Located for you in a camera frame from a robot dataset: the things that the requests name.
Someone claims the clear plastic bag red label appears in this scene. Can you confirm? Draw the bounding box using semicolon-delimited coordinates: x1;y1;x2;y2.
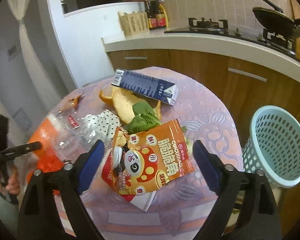
47;114;109;162

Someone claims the polka dot white wrapper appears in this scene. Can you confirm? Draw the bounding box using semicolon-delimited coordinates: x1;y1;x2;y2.
82;110;121;142

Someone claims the orange mushroom snack bag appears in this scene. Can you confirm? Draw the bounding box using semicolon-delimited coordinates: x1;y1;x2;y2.
102;119;194;211

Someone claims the green leafy vegetable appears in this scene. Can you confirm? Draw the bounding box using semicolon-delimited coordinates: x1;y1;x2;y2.
125;101;161;134

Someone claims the blue milk carton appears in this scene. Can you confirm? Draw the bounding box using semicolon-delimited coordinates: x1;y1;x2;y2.
111;69;179;106

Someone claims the light blue perforated trash basket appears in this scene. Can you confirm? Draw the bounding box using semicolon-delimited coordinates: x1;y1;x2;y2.
242;105;300;189

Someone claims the wooden kitchen cabinet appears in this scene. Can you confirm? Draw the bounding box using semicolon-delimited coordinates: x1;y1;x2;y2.
108;49;300;145

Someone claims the person's left hand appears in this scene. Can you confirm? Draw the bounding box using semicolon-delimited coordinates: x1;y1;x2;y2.
0;165;20;196

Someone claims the orange red plastic bag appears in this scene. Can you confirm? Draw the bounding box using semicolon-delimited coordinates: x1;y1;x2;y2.
26;154;65;196

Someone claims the small brown snack wrapper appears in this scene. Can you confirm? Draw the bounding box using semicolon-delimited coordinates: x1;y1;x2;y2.
58;93;83;113

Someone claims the yellow fruit peel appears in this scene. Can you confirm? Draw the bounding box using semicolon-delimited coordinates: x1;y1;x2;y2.
99;86;161;124

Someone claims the black gas stove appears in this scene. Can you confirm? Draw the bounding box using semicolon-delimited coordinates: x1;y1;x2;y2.
165;18;296;57

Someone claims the woven beige basket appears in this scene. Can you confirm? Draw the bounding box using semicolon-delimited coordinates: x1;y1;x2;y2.
118;11;149;36

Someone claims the yellow label sauce bottle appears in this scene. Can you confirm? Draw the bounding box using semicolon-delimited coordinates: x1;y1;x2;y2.
155;0;168;28

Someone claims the black wok pan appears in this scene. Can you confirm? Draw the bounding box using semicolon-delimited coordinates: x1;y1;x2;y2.
253;0;300;39

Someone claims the dark soy sauce bottle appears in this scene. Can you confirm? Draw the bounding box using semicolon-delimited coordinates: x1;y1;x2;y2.
144;0;158;30

